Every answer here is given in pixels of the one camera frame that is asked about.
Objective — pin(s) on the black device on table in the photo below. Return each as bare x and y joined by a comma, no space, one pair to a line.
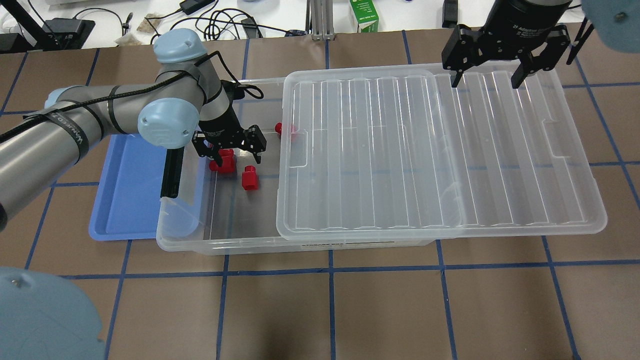
449,14

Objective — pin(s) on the clear plastic box lid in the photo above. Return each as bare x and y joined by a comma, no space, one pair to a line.
395,153

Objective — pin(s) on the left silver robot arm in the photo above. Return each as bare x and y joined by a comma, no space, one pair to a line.
46,317

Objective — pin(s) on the black power adapter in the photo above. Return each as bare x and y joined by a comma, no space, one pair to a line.
189,7

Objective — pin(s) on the blue plastic tray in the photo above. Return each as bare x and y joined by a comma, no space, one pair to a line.
129,204

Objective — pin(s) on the red block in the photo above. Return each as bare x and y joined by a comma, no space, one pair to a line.
279,128
228,166
226,152
250,178

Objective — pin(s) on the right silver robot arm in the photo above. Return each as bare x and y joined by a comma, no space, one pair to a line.
616,21

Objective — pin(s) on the green white carton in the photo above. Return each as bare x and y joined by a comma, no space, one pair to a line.
364,16

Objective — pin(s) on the black box handle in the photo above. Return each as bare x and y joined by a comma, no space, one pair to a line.
172,172

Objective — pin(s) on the clear plastic storage box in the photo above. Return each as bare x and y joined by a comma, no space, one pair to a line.
212,213

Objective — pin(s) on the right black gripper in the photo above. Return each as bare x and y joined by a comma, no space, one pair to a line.
525,20

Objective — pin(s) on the aluminium frame post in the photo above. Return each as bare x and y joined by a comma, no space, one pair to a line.
320,20

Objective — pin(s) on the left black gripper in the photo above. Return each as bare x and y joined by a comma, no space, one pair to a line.
221,123

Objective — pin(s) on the black stand base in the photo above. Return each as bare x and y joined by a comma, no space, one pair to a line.
24,28

